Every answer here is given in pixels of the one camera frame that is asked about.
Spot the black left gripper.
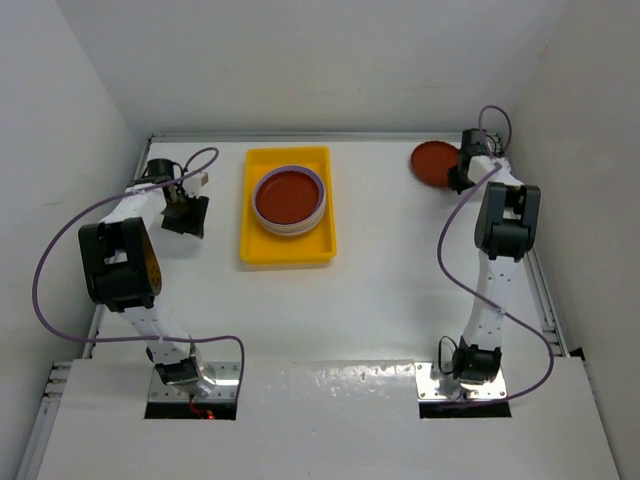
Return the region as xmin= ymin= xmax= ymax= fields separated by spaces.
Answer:
xmin=160 ymin=189 xmax=207 ymax=238

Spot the dark red plate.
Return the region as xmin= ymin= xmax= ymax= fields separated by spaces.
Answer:
xmin=256 ymin=171 xmax=321 ymax=225
xmin=410 ymin=141 xmax=458 ymax=188

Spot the beige plate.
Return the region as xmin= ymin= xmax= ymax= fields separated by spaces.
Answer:
xmin=258 ymin=221 xmax=319 ymax=237

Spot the purple plate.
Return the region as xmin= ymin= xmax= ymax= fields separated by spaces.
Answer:
xmin=252 ymin=165 xmax=327 ymax=222

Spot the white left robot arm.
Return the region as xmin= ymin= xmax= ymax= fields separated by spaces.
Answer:
xmin=78 ymin=159 xmax=213 ymax=395

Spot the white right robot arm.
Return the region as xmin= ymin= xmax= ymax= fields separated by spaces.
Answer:
xmin=448 ymin=128 xmax=541 ymax=385

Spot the yellow plastic bin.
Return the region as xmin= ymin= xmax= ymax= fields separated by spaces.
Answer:
xmin=240 ymin=146 xmax=336 ymax=266

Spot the white front panel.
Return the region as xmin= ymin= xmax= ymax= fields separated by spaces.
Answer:
xmin=39 ymin=358 xmax=618 ymax=479

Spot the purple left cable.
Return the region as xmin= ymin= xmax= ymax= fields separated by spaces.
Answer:
xmin=32 ymin=146 xmax=245 ymax=401

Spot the purple cable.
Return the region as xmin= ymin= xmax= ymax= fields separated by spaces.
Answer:
xmin=437 ymin=104 xmax=555 ymax=407
xmin=32 ymin=146 xmax=245 ymax=401

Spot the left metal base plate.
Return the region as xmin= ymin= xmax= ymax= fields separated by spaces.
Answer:
xmin=147 ymin=362 xmax=240 ymax=403

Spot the metal base plate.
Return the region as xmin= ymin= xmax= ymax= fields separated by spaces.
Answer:
xmin=414 ymin=362 xmax=507 ymax=404
xmin=147 ymin=362 xmax=240 ymax=403

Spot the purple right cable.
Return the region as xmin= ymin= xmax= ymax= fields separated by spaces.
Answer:
xmin=437 ymin=104 xmax=555 ymax=407

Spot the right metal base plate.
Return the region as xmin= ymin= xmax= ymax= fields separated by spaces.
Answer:
xmin=414 ymin=362 xmax=507 ymax=404

